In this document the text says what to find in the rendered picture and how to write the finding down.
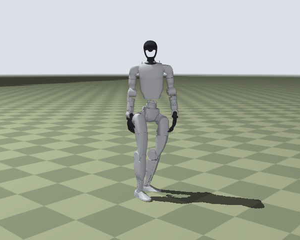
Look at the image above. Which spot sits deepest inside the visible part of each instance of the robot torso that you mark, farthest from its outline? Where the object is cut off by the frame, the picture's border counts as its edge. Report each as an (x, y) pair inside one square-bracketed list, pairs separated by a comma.
[(151, 86)]

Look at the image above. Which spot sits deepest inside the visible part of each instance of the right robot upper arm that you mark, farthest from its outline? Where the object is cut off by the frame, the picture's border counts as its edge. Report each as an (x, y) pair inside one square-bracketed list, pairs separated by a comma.
[(134, 70)]

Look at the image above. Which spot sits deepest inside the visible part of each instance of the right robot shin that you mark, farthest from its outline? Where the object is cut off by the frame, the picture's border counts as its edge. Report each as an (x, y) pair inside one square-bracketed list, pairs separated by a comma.
[(140, 170)]

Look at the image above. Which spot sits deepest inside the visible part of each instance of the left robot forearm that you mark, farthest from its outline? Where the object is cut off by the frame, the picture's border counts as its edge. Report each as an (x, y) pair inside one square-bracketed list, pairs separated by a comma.
[(173, 103)]

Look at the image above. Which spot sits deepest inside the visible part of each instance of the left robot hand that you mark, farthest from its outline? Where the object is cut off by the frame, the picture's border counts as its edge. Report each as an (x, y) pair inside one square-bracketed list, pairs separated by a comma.
[(174, 116)]

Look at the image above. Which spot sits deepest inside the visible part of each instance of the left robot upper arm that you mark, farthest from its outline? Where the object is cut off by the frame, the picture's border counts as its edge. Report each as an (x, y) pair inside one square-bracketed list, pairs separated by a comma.
[(169, 80)]

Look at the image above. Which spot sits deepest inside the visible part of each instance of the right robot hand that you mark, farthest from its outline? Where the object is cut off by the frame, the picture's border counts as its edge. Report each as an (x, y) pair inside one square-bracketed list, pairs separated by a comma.
[(130, 125)]

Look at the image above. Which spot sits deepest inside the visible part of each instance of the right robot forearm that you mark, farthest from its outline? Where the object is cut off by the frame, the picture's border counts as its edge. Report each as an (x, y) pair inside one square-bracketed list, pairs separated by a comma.
[(130, 105)]

